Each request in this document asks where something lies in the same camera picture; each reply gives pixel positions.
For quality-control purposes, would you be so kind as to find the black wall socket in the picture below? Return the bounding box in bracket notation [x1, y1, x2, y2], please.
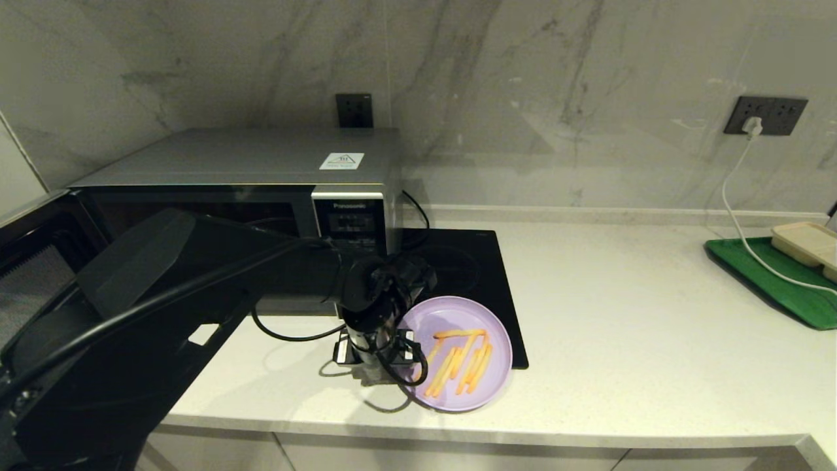
[723, 96, 770, 135]
[765, 97, 809, 137]
[336, 94, 374, 129]

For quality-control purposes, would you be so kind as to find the black induction cooktop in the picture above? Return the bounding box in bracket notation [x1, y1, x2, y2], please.
[333, 228, 529, 370]

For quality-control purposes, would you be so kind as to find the white triangle warning sticker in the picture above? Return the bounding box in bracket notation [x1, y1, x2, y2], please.
[319, 152, 365, 171]

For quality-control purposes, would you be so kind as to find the green plastic tray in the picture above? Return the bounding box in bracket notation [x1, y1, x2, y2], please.
[704, 237, 837, 330]

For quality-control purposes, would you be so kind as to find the beige food container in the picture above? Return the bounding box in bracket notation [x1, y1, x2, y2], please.
[771, 222, 837, 283]

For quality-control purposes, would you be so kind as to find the smooth black robot cable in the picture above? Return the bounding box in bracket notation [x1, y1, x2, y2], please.
[250, 303, 430, 388]

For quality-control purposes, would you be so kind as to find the white power cable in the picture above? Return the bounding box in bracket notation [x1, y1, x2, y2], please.
[719, 131, 837, 293]

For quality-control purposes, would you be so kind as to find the grey cabinet door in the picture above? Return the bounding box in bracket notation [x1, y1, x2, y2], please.
[611, 446, 802, 471]
[275, 432, 632, 471]

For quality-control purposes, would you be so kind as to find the purple round plate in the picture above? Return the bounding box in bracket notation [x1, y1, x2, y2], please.
[392, 296, 514, 413]

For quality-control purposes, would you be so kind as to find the silver Panasonic microwave oven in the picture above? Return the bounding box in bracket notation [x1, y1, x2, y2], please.
[69, 128, 403, 316]

